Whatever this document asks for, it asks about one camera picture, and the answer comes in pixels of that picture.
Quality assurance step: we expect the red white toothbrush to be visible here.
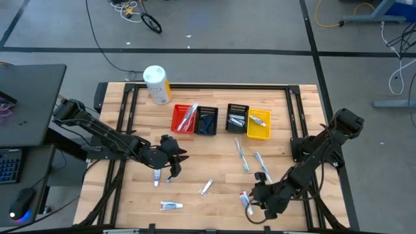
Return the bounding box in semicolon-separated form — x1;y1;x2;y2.
177;103;199;133

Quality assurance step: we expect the grey desk foot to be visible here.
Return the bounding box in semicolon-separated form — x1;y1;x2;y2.
372;99;416;109

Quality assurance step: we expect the yellow plastic basket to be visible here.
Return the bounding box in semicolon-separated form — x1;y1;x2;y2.
246;108;272;141

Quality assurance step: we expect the blue toothbrush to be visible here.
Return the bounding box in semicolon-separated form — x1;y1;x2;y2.
253;151;273;183

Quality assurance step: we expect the black computer mouse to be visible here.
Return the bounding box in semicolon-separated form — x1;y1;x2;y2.
8;187;36;222

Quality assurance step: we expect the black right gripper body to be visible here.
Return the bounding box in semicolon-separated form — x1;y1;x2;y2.
252;172;293;221

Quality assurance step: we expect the purple item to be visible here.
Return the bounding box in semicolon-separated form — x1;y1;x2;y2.
0;97;16;123

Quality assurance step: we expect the yellow floor cable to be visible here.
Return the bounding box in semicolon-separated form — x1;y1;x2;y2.
313;0;376;29

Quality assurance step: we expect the blue metal desk leg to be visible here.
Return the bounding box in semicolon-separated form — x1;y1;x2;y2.
337;0;407;27

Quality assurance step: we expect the blue disposable razor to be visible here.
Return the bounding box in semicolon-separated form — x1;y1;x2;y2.
198;116;212;135
203;115;216;134

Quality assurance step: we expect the black ring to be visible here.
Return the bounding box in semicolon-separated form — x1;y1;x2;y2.
140;12;163;34

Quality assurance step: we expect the green toothbrush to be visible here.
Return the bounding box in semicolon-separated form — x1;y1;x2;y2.
234;137;250;173

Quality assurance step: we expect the clear toothbrush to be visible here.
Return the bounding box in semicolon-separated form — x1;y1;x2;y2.
177;109;196;133

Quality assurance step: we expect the blue bin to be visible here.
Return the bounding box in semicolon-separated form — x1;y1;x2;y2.
386;0;416;23

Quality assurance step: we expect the black plastic basket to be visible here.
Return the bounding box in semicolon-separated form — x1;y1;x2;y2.
194;105;219;137
225;103;250;135

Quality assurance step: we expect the red plastic basket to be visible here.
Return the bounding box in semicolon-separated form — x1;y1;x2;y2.
170;103;198;135

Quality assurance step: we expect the white floor cable bundle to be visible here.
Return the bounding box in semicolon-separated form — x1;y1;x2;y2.
110;0;147;23

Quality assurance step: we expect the black desk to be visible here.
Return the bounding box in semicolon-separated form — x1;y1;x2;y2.
0;63;68;228

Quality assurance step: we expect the white wipes canister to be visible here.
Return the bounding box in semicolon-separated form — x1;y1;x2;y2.
142;64;173;106

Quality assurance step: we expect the black floor cable bundle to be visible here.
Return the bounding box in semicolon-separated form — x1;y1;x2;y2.
385;21;416;49

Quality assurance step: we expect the black keyboard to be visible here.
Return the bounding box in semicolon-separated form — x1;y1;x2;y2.
0;148;23;185

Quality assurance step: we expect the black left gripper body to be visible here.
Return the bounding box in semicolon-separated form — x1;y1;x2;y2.
159;134;183;179

